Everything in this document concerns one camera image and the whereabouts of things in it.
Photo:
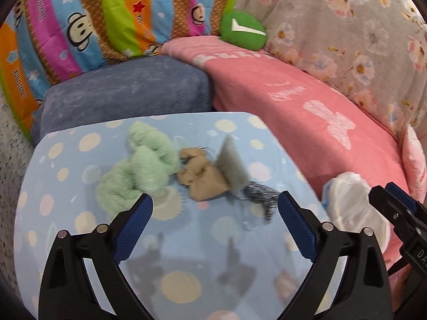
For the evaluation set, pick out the blue polka dot tablecloth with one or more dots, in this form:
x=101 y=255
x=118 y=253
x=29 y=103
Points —
x=83 y=160

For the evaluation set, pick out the grey cloth piece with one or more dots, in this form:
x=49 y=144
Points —
x=232 y=163

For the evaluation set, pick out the green round cushion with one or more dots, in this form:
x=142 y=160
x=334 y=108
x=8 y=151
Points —
x=243 y=42

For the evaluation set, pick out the light green fluffy cloth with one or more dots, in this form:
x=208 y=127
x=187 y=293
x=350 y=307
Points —
x=143 y=166

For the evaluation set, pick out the pink blanket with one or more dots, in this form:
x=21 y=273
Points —
x=283 y=100

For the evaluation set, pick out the pink pillow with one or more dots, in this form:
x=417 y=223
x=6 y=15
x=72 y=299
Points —
x=415 y=160

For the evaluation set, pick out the grey floral blanket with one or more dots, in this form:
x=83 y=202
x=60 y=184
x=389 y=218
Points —
x=333 y=23

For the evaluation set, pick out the striped monkey print quilt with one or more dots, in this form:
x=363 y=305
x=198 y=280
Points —
x=100 y=13

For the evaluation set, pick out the beige cloth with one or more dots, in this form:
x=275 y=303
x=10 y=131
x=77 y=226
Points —
x=203 y=176

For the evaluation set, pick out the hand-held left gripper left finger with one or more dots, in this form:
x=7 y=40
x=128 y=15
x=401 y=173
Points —
x=133 y=231

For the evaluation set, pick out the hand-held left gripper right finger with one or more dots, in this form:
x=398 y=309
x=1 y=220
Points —
x=297 y=228

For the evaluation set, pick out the blue-grey cushion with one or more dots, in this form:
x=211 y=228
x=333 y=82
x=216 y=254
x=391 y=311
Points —
x=133 y=86

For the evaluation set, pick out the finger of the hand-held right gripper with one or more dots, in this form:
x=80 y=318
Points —
x=388 y=206
x=405 y=198

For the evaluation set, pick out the black white patterned sock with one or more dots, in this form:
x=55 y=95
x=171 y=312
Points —
x=263 y=193

